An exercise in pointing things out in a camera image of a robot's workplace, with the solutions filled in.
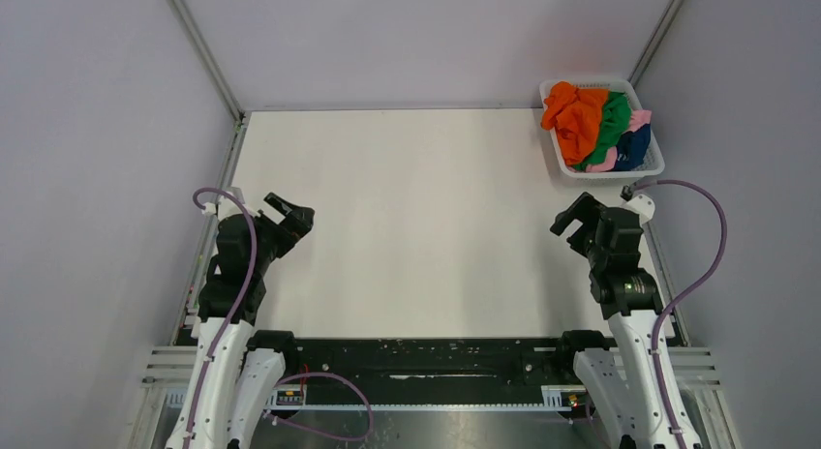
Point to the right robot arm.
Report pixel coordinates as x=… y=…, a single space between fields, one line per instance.
x=632 y=384

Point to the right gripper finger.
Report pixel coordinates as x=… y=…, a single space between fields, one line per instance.
x=585 y=210
x=583 y=238

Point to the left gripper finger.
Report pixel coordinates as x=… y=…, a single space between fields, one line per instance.
x=299 y=220
x=280 y=205

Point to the white cable duct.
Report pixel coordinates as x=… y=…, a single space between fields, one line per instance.
x=546 y=401

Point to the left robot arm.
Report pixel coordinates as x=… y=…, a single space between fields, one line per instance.
x=236 y=367

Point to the green t-shirt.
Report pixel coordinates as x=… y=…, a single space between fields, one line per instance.
x=616 y=114

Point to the pink t-shirt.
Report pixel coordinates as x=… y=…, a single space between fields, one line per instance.
x=637 y=120

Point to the aluminium frame rail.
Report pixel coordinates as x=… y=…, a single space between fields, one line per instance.
x=694 y=367

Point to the navy blue t-shirt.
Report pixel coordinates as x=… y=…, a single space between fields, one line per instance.
x=632 y=148

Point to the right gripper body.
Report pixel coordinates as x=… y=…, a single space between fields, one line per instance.
x=594 y=254

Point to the orange t-shirt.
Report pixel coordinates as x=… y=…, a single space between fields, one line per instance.
x=575 y=115

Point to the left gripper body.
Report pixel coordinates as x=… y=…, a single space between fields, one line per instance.
x=277 y=238

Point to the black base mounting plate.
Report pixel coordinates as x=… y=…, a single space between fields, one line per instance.
x=426 y=371

